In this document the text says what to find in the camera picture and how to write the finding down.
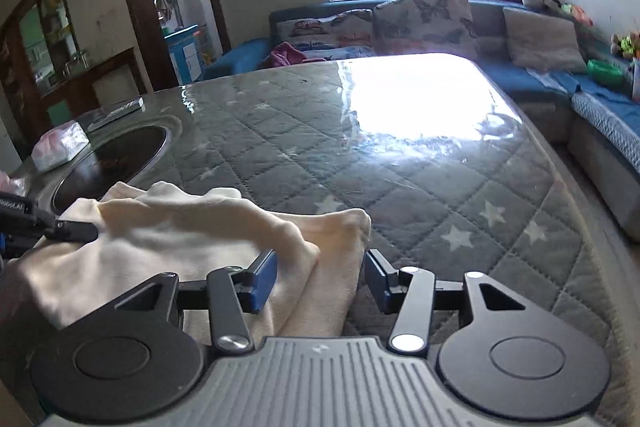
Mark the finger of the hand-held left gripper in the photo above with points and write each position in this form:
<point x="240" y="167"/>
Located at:
<point x="70" y="231"/>

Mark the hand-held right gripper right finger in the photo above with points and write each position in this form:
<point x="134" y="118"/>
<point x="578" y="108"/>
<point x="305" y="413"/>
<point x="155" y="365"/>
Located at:
<point x="375" y="279"/>

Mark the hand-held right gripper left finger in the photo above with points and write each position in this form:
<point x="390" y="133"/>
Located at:
<point x="265" y="279"/>

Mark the cream garment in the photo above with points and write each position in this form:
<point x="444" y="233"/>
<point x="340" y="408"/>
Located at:
<point x="200" y="232"/>

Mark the black round cooktop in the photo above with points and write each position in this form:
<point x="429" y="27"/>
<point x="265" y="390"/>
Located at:
<point x="115" y="162"/>

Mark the tissue packet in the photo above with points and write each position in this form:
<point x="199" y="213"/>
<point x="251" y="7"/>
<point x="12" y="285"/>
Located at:
<point x="60" y="147"/>

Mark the grey quilted star table cover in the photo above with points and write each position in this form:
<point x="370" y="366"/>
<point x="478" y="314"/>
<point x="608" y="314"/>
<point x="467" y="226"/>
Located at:
<point x="400" y="167"/>

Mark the grey remote control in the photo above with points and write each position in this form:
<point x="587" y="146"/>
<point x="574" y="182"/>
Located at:
<point x="117" y="114"/>

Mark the dark wooden sideboard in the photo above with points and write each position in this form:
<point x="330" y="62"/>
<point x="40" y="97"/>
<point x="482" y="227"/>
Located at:
<point x="75" y="82"/>

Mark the pink cloth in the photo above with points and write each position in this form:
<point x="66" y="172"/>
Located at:
<point x="289" y="55"/>

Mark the blue sofa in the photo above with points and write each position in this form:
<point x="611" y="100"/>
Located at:
<point x="525" y="82"/>

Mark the small butterfly print cushion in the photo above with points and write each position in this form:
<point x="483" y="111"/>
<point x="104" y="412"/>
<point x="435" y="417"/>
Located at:
<point x="320" y="32"/>

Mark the large butterfly print cushion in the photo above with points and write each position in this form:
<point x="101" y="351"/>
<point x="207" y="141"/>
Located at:
<point x="425" y="22"/>

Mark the blue knitted blanket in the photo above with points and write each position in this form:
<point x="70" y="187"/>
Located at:
<point x="612" y="122"/>

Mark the beige cushion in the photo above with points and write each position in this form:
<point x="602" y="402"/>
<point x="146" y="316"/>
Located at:
<point x="542" y="39"/>

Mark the green basin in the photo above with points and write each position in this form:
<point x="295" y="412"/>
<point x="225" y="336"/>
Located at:
<point x="605" y="73"/>

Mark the orange green toy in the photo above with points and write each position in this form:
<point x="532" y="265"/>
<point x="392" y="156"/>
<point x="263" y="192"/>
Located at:
<point x="576" y="13"/>

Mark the yellow plush toy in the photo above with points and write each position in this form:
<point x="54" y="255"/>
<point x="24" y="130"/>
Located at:
<point x="626" y="44"/>

